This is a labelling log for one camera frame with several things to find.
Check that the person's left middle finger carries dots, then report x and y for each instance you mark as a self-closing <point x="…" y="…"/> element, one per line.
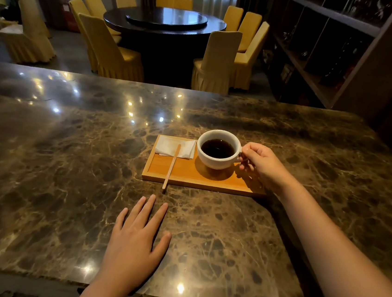
<point x="147" y="209"/>

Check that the wooden stir stick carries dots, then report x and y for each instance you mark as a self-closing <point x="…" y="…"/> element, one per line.
<point x="172" y="167"/>

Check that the person's left thumb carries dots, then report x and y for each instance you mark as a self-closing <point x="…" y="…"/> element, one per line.
<point x="163" y="244"/>

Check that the dark wooden shelf unit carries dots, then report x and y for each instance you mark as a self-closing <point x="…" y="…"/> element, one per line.
<point x="372" y="67"/>

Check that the person's left forearm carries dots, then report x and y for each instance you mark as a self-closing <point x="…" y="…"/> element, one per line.
<point x="103" y="295"/>

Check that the person's right fingers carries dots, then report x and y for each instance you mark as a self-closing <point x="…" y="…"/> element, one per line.
<point x="249" y="155"/>

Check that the white folded paper napkin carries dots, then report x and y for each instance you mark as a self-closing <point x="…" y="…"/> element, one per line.
<point x="168" y="146"/>

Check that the black coffee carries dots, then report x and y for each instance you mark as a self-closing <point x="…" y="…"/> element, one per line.
<point x="218" y="149"/>

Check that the round dark dining table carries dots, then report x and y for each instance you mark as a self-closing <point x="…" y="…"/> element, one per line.
<point x="165" y="42"/>

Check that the person's right hand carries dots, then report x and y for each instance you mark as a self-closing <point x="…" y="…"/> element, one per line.
<point x="267" y="166"/>

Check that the dark bottle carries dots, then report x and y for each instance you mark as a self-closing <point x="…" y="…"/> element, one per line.
<point x="337" y="63"/>

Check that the red box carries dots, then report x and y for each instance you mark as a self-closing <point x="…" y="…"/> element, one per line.
<point x="70" y="18"/>

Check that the person's left hand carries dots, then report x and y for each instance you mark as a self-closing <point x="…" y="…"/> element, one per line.
<point x="129" y="254"/>

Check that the white ceramic coffee cup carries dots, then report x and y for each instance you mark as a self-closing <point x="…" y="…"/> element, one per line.
<point x="205" y="160"/>

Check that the dark round turntable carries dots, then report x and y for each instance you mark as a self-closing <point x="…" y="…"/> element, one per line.
<point x="166" y="17"/>

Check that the person's left little finger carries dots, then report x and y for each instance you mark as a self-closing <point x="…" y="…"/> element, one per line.
<point x="121" y="218"/>

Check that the group of yellow covered chairs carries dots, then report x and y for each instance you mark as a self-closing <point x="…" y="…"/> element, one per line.
<point x="219" y="58"/>

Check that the black bag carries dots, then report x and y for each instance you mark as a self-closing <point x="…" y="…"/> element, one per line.
<point x="12" y="8"/>

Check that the person's right forearm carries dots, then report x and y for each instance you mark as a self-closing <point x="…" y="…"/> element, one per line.
<point x="337" y="266"/>

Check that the rectangular wooden serving tray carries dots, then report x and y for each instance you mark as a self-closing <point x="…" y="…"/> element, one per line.
<point x="186" y="173"/>

